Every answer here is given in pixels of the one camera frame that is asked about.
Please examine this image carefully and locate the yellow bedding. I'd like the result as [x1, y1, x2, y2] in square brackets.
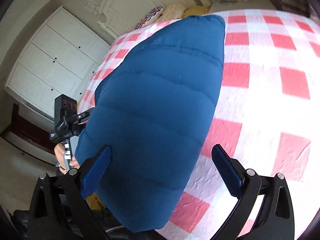
[86, 192, 105, 211]

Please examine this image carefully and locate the pink checkered bed sheet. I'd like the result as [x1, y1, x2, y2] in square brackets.
[80, 9, 319, 239]

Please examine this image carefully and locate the white wooden headboard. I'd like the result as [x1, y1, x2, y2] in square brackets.
[97, 0, 211, 40]

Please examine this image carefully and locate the blue quilted puffer jacket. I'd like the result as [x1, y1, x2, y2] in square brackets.
[75, 15, 225, 232]

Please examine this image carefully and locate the colourful patterned pillow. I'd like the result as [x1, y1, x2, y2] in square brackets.
[135, 6, 164, 30]

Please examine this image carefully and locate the white bedside table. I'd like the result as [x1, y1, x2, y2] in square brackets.
[208, 0, 276, 13]

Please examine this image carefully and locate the yellow pillow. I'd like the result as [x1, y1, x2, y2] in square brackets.
[182, 5, 209, 18]

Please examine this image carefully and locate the wall paper notice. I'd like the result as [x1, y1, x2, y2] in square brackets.
[85, 0, 100, 17]

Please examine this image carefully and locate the cream textured pillow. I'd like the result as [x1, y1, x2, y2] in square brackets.
[156, 4, 187, 23]

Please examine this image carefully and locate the white wardrobe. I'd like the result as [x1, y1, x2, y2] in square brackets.
[5, 7, 110, 118]

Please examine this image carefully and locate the person's left hand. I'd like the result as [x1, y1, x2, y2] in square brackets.
[54, 143, 80, 174]

